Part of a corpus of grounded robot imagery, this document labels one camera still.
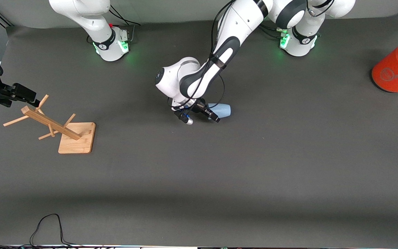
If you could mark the orange cylinder with grey lid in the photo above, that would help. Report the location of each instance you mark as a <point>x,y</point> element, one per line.
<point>390,71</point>

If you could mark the wooden cup rack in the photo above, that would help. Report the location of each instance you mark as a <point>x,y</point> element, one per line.
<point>76,140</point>

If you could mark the light blue plastic cup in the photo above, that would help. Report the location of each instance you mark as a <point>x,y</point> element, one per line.
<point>224,110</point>

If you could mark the black metal frame rail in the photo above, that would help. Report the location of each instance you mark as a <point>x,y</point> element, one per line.
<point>5,20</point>

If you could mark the dark grey table mat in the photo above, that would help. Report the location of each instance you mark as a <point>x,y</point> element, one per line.
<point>199,173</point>

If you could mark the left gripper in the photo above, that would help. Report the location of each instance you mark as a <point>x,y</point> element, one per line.
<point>199,106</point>

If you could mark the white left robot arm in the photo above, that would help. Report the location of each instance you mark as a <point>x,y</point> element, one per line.
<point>240,20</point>

